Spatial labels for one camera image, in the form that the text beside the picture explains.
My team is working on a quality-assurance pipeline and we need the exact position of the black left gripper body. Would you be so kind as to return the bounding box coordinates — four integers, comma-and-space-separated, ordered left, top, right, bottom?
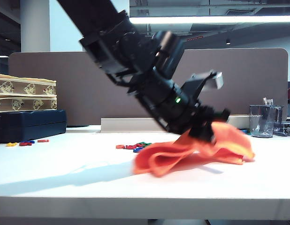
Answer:
182, 103, 219, 132

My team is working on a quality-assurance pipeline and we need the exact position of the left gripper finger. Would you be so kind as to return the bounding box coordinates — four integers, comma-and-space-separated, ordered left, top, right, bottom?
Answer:
215, 108, 231, 123
188, 127, 216, 143

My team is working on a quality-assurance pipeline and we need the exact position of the white ceiling light strip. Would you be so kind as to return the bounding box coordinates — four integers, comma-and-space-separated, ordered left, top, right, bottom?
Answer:
129, 15, 290, 24

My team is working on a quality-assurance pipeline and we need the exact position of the beige cable tray flap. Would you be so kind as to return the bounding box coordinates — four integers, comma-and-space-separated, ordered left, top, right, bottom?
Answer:
100, 118, 165, 133

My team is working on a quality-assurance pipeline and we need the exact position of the orange microfibre cloth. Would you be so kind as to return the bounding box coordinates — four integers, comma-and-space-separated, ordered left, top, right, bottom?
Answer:
133, 121, 256, 178

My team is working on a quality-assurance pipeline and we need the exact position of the brown desk partition panel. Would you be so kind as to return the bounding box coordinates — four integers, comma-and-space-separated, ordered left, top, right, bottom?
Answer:
8, 48, 289, 128

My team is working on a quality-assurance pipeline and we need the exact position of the clear dotted plastic box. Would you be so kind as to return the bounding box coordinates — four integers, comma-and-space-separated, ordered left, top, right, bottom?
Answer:
273, 121, 290, 137

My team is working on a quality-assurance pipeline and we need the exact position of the dark blue hard case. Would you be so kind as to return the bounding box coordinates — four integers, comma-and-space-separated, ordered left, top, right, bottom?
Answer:
0, 109, 67, 144

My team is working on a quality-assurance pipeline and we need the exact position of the yellow brown patterned box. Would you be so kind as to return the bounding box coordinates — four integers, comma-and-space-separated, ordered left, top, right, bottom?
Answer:
0, 73, 57, 96
0, 93, 58, 113

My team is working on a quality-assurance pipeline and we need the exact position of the clear faceted plastic cup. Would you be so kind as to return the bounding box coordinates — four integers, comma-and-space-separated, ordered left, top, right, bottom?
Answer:
249, 105, 277, 138

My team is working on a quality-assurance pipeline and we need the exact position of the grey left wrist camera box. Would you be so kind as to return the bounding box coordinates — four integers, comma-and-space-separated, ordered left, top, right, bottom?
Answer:
191, 69, 224, 91

